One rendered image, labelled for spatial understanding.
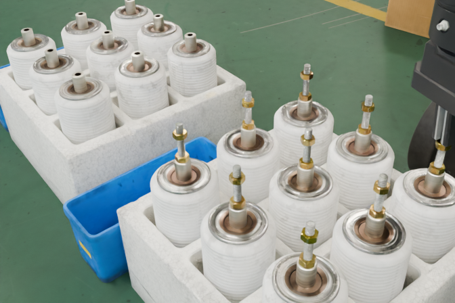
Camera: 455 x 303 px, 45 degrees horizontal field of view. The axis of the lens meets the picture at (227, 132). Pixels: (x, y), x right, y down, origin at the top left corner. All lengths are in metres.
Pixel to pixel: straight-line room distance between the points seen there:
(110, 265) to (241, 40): 0.93
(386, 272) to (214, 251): 0.20
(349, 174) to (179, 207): 0.25
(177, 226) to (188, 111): 0.33
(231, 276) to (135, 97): 0.44
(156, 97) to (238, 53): 0.62
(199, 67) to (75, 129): 0.26
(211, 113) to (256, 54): 0.55
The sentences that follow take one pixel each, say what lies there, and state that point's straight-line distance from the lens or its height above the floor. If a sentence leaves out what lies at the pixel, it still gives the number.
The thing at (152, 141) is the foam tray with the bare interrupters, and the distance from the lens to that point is 1.03.
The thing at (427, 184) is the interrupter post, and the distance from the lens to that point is 0.77.
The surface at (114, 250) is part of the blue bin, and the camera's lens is 0.94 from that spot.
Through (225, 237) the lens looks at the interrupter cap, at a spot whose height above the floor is 0.25.
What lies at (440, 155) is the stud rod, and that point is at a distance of 0.74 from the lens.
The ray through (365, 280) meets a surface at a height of 0.21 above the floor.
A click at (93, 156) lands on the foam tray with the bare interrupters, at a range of 0.98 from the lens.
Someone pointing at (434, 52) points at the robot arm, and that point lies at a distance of 0.67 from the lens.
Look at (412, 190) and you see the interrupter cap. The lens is 0.77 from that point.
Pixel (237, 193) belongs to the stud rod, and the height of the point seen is 0.30.
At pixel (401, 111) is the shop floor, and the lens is 1.39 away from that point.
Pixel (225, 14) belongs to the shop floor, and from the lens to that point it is 1.86.
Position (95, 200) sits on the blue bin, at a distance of 0.99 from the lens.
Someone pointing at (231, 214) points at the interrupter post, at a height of 0.27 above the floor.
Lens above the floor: 0.74
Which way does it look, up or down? 36 degrees down
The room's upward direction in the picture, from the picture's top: 2 degrees counter-clockwise
